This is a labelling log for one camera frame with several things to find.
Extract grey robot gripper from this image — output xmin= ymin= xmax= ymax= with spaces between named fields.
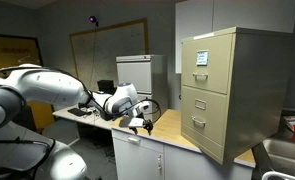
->
xmin=118 ymin=116 xmax=154 ymax=136

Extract grey counter cabinet drawer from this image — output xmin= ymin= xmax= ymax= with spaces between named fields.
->
xmin=111 ymin=129 xmax=165 ymax=153

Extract grey metal file cabinet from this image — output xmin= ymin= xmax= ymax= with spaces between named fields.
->
xmin=115 ymin=54 xmax=170 ymax=123

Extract grey counter base cabinet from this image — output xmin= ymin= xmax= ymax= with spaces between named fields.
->
xmin=110 ymin=127 xmax=255 ymax=180

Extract beige drawer with label card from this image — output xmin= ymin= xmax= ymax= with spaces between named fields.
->
xmin=181 ymin=33 xmax=235 ymax=96

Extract beige metal file cabinet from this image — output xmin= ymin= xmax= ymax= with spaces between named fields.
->
xmin=180 ymin=26 xmax=295 ymax=166

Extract black box on desk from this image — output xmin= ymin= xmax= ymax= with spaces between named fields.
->
xmin=97 ymin=79 xmax=117 ymax=96

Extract flat black keyboard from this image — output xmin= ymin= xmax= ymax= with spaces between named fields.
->
xmin=67 ymin=107 xmax=93 ymax=118

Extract wood framed whiteboard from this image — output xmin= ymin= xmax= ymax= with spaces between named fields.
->
xmin=68 ymin=18 xmax=151 ymax=92

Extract white blue label card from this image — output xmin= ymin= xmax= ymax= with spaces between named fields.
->
xmin=195 ymin=49 xmax=210 ymax=67

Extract stainless steel sink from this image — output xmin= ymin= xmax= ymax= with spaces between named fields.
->
xmin=261 ymin=137 xmax=295 ymax=180

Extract camera with purple light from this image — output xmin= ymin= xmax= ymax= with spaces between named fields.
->
xmin=88 ymin=14 xmax=100 ymax=29

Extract wire clothes hanger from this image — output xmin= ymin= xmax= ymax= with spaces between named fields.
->
xmin=17 ymin=54 xmax=42 ymax=65

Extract yellow door black frame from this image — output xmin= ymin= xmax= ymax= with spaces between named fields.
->
xmin=0 ymin=32 xmax=56 ymax=132

